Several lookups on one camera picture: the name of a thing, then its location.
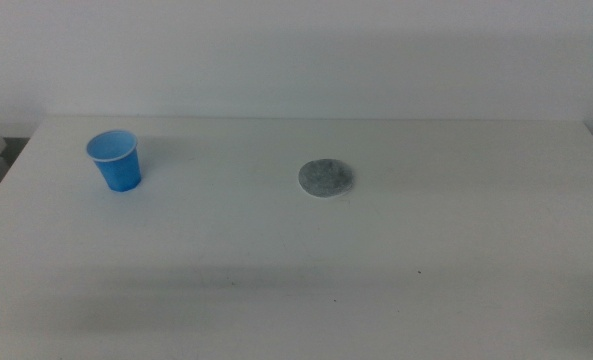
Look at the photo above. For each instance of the blue plastic cup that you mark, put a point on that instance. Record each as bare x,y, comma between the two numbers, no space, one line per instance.
120,170

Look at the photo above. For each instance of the round grey felt cup mat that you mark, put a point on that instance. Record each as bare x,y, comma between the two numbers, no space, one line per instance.
325,177

